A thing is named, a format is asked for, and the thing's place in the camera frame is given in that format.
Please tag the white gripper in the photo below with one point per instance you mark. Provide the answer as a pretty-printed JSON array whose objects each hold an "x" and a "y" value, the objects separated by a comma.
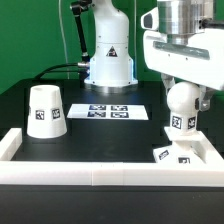
[{"x": 200, "y": 62}]

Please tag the white lamp bulb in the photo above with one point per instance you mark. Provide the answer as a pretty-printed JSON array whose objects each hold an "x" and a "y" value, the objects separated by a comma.
[{"x": 181, "y": 100}]

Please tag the white lamp base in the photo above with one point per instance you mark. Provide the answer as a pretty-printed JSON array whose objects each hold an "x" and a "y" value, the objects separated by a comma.
[{"x": 181, "y": 150}]

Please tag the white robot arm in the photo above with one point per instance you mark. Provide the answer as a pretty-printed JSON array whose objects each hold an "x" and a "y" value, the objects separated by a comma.
[{"x": 181, "y": 40}]

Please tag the white lamp shade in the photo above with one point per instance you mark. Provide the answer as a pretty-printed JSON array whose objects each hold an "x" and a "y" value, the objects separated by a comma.
[{"x": 46, "y": 117}]

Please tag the white marker sheet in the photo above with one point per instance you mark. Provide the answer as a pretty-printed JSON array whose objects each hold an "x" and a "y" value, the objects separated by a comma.
[{"x": 107, "y": 111}]

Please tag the white U-shaped fence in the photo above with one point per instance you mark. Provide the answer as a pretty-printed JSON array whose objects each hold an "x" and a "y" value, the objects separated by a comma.
[{"x": 99, "y": 174}]

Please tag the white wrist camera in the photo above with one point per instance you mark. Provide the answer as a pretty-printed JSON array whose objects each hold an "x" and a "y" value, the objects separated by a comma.
[{"x": 150, "y": 20}]

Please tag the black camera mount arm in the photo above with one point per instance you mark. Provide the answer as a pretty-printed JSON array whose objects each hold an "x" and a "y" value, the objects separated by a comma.
[{"x": 77, "y": 8}]

